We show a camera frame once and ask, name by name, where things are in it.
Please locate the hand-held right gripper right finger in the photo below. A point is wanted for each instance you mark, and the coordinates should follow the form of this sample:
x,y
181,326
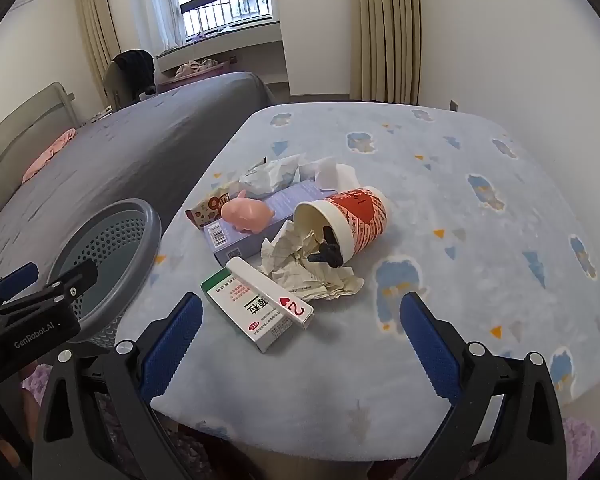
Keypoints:
x,y
427,345

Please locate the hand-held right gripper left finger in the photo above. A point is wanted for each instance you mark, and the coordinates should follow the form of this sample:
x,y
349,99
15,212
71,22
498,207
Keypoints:
x,y
172,345

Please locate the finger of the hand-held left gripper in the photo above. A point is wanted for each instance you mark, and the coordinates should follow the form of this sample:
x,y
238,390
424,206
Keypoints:
x,y
20,274
80,272

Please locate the grey perforated plastic basket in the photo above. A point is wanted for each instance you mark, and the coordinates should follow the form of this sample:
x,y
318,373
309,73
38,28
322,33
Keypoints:
x,y
130,220

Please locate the green and white medicine box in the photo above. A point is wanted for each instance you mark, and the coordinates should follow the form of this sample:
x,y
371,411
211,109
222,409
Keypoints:
x,y
260,322

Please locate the slim white box red heart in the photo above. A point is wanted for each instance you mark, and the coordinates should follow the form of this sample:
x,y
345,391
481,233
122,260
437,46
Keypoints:
x,y
280,295

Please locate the black hair clip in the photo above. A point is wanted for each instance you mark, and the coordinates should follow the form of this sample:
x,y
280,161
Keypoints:
x,y
330,255

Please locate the red patterned snack wrapper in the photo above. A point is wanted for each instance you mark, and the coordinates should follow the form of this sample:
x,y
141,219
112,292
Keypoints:
x,y
202,210

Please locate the printed paper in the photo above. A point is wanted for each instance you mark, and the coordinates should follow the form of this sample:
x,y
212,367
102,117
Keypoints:
x,y
290,265

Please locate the red and white paper cup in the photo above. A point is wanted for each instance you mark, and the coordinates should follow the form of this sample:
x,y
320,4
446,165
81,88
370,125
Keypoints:
x,y
365,215

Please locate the pink pig toy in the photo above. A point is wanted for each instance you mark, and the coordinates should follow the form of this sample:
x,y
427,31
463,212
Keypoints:
x,y
245,212

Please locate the long purple box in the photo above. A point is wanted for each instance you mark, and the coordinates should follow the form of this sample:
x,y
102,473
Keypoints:
x,y
292,200

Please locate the white tissue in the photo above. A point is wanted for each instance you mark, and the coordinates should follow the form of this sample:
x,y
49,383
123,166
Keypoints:
x,y
340,175

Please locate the blue white tissue pack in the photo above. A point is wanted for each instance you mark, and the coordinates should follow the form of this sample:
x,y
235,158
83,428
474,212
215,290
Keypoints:
x,y
270,175

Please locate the pink cloth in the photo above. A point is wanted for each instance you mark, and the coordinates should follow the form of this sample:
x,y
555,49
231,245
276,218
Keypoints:
x,y
47,155

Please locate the grey bed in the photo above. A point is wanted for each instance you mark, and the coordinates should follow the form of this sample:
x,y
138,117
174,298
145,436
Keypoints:
x,y
130,150

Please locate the grey padded headboard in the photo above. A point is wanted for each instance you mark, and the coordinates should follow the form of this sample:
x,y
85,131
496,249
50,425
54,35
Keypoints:
x,y
20,120

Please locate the light blue printed blanket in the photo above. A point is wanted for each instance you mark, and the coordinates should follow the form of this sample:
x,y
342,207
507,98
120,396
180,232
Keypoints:
x,y
430,185

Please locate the beige chair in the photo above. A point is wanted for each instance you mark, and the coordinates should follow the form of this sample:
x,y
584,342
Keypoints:
x,y
111,85

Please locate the black jacket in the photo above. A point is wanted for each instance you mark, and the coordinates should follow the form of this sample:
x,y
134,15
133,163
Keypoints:
x,y
137,72

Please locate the pink storage box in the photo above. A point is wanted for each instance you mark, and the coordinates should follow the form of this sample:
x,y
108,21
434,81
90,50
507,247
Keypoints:
x,y
195,79

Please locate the pile of beige clothes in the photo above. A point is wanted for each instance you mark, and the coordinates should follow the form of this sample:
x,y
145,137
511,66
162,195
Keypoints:
x,y
195,66

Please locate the narrow beige curtain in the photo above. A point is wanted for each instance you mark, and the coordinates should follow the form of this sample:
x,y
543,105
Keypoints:
x,y
97,35

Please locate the white sheer curtain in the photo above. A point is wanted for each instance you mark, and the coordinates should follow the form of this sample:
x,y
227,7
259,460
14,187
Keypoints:
x,y
160,5

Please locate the white window bench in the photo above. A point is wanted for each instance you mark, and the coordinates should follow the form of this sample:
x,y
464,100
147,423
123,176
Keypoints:
x,y
250,40

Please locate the wide beige curtain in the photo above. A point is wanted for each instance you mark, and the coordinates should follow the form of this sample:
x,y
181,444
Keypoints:
x,y
385,30

